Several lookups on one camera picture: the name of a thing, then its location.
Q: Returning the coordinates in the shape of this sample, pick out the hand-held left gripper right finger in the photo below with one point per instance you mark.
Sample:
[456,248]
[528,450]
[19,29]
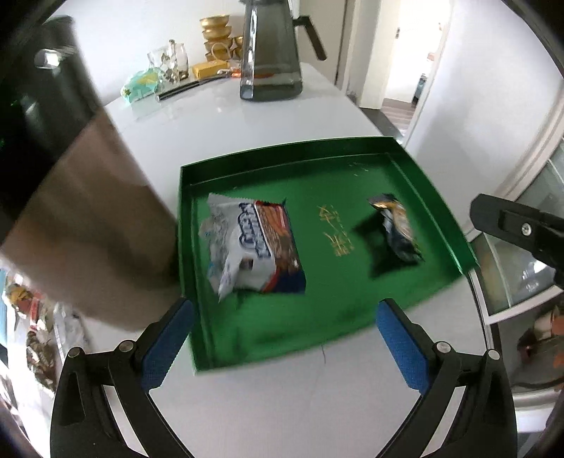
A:
[401,348]

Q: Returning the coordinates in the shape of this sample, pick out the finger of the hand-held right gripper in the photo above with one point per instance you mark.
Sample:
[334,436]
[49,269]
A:
[506,218]

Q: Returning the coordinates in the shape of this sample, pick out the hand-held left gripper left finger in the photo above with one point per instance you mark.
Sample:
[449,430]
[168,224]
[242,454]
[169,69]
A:
[165,348]

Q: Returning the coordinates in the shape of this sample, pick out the green tray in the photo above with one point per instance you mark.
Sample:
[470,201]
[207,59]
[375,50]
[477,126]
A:
[330,282]

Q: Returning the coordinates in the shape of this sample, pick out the dark snack packet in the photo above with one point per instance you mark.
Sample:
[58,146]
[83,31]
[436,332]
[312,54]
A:
[396,229]

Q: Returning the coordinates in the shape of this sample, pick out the white and orange snack packet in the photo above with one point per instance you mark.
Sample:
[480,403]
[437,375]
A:
[264,246]

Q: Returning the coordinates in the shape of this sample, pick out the pile of snack packets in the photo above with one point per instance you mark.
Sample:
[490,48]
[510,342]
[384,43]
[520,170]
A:
[35,317]

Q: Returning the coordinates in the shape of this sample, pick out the bronze canister with black lid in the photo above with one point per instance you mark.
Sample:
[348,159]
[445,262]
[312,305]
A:
[88,198]

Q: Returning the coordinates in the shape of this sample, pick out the teal packet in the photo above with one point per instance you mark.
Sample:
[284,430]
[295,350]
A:
[141,86]

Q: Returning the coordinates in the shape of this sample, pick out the yellow box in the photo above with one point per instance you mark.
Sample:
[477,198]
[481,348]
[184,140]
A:
[209,69]

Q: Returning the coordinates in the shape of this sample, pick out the clear glass jar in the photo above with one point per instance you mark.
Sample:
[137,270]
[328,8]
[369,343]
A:
[169,61]

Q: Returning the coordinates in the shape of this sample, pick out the grey glass pitcher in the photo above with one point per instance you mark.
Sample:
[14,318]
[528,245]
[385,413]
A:
[268,57]

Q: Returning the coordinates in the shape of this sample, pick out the stack of gold bowls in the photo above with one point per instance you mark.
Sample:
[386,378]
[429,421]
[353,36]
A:
[216,31]

